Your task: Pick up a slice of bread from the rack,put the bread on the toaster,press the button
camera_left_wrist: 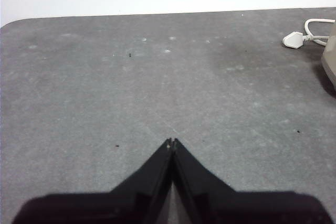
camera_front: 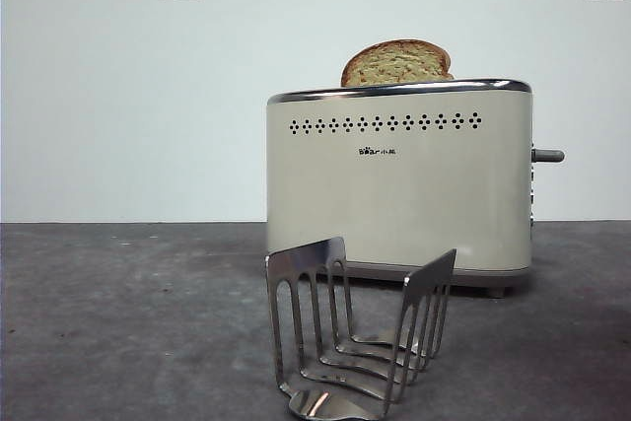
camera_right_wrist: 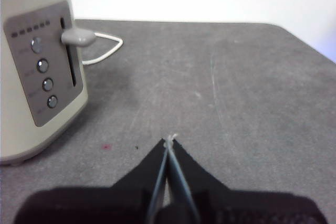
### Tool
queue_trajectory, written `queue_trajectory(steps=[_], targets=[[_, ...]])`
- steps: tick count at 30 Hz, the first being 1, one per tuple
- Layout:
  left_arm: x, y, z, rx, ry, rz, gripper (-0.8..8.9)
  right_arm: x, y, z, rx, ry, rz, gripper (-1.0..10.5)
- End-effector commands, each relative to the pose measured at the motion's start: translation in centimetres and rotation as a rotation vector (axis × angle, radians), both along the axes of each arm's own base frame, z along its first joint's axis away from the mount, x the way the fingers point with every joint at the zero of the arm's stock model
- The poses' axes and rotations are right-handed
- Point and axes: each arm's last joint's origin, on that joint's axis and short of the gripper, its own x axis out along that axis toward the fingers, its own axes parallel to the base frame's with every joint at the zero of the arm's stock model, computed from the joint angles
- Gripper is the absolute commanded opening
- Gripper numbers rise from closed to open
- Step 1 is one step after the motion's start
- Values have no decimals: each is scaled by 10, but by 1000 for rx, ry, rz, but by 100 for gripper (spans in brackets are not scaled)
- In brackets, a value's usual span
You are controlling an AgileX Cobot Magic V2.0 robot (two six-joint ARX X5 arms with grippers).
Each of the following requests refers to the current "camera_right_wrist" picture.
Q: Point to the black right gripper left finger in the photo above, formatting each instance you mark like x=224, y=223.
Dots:
x=105, y=205

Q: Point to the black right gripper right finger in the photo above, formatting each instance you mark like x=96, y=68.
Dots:
x=236, y=208

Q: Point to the cream two-slot toaster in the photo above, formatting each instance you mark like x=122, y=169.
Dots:
x=15, y=90

